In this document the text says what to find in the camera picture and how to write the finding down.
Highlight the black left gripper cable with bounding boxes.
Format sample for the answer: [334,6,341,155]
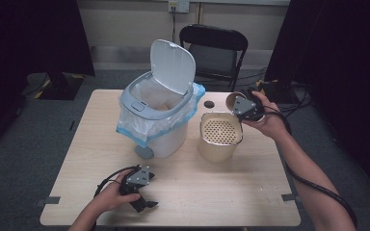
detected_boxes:
[93,165,142,198]

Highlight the clear blue-edged plastic bin liner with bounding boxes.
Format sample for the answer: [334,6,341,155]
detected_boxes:
[115,78,206,149]

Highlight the person's right hand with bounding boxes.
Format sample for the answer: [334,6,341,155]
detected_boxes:
[242,90,288,141]

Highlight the black stand base striped tape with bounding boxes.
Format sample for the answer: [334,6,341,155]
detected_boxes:
[24,71,87,101]
[255,78,300,104]

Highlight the white trash can grey lid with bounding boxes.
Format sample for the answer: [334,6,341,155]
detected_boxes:
[119,38,197,161]

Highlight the black curtain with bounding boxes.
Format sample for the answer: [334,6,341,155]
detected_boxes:
[0,0,96,162]
[264,0,370,203]

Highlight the black wall power cable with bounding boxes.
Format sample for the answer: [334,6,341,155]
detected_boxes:
[171,5,178,44]

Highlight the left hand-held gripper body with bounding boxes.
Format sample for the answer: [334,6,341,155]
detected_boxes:
[119,165,152,196]

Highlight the beige container with perforated strainer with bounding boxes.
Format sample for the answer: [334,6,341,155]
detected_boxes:
[198,111,244,164]

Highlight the white wall socket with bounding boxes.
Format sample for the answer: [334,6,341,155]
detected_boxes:
[168,0,191,14]

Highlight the brown paper cup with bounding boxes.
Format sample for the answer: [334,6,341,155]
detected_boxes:
[225,90,249,112]

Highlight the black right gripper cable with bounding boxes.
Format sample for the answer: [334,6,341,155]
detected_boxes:
[262,105,358,229]

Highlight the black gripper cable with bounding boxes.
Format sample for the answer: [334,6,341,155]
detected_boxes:
[93,165,142,198]
[262,105,358,229]

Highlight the person's left hand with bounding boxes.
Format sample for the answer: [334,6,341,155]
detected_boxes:
[91,169,142,216]

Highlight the black floor cables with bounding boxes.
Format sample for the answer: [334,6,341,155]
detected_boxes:
[237,66,314,119]

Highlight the small crumbs on table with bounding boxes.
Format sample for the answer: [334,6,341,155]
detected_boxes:
[252,183,281,194]

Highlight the grey tape strip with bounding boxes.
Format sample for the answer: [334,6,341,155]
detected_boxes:
[281,192,300,203]
[36,195,62,207]

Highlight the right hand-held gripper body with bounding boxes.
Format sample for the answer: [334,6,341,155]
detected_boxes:
[231,89,266,122]

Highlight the black folding chair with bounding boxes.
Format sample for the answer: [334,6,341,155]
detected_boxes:
[178,24,249,92]

